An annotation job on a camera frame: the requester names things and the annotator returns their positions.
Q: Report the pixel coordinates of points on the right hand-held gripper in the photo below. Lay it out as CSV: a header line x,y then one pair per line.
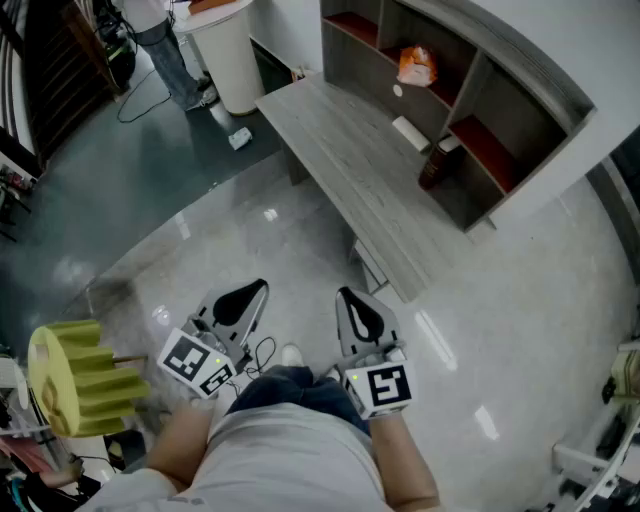
x,y
385,385

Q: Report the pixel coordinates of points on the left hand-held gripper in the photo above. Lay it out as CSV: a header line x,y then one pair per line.
x,y
192,360

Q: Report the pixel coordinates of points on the grey wooden shelf desk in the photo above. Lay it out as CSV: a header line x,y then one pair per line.
x,y
505,100

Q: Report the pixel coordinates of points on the orange snack bag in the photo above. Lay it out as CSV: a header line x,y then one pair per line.
x,y
417,65

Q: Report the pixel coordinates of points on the person's right forearm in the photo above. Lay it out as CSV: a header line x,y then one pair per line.
x,y
400,465

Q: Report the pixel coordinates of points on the person's left forearm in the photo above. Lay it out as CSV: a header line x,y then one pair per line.
x,y
175,440

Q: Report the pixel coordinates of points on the person's white shoe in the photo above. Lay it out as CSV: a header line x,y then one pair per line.
x,y
291,355
332,374

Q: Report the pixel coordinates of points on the person's dark blue trousers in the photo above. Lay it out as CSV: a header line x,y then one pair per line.
x,y
285,390

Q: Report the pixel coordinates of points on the person's white shirt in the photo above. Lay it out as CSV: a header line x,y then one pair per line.
x,y
280,460

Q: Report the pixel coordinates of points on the dark red jar white lid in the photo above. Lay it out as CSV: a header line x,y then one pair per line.
x,y
435,165

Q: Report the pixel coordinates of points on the white power strip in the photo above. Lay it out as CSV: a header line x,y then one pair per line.
x,y
240,138

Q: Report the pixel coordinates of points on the white paper roll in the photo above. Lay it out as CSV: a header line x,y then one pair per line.
x,y
410,132

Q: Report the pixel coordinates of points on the small white round disc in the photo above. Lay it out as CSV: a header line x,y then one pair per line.
x,y
397,90

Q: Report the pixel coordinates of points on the white metal rack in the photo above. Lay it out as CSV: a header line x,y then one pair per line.
x,y
575,457

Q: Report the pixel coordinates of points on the small purple white box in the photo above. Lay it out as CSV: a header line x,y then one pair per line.
x,y
298,75

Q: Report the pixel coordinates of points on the cream bag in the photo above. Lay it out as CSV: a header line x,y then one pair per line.
x,y
625,375

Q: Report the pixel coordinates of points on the green and black machine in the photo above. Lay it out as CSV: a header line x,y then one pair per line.
x,y
120,55

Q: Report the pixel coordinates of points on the dark wooden slatted cabinet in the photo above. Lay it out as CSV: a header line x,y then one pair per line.
x,y
60,75

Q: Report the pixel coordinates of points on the white round pedestal table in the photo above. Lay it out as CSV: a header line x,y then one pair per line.
x,y
225,55

